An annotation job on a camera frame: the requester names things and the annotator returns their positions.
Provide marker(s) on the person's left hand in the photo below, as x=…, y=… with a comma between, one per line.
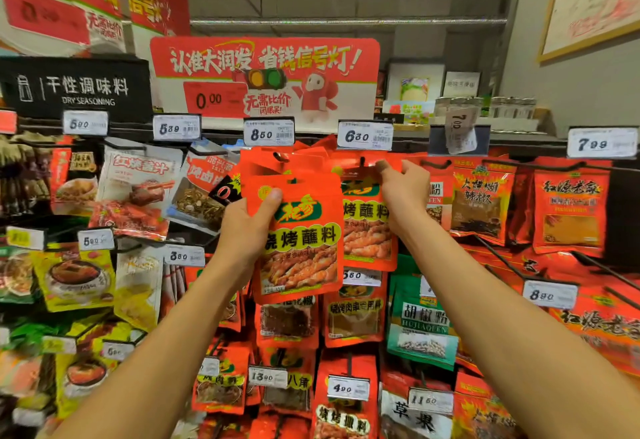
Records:
x=245, y=232

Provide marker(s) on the red packet with dish picture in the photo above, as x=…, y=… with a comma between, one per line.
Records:
x=75, y=189

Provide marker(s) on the hanging display of seasoning packets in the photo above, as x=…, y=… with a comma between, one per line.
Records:
x=365, y=135

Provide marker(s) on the metal ceiling rail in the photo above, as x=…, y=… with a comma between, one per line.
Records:
x=350, y=23

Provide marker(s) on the small white sign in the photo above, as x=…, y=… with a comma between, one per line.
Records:
x=461, y=84

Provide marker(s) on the white red-print sauce packet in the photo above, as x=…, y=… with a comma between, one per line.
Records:
x=135, y=194

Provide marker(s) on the red white promotion sign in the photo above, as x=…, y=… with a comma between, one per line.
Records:
x=270, y=59

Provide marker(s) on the yellow green packet bowl picture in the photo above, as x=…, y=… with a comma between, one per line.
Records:
x=72, y=279

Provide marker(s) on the assorted green brown packets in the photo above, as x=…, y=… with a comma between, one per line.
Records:
x=25, y=174

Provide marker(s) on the person's right hand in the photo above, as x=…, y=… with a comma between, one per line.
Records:
x=408, y=204

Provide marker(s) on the pale white packet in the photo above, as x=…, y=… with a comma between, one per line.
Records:
x=138, y=289

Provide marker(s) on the white picture poster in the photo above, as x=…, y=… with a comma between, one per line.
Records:
x=415, y=89

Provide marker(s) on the green white-label packet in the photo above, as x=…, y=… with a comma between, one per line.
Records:
x=425, y=324

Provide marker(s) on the clear packet with red label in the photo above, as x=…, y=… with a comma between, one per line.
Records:
x=200, y=204

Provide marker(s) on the rows of hanging red packets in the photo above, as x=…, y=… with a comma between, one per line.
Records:
x=570, y=209

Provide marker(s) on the distant shelf goods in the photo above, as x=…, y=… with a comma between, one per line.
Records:
x=505, y=109

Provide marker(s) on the red price tag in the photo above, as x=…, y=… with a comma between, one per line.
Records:
x=8, y=121

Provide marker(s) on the black category sign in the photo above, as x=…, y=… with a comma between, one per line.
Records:
x=75, y=89

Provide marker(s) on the person's left forearm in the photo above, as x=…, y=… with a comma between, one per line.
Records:
x=160, y=364

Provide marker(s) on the person's right forearm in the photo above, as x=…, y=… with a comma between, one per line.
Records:
x=520, y=344

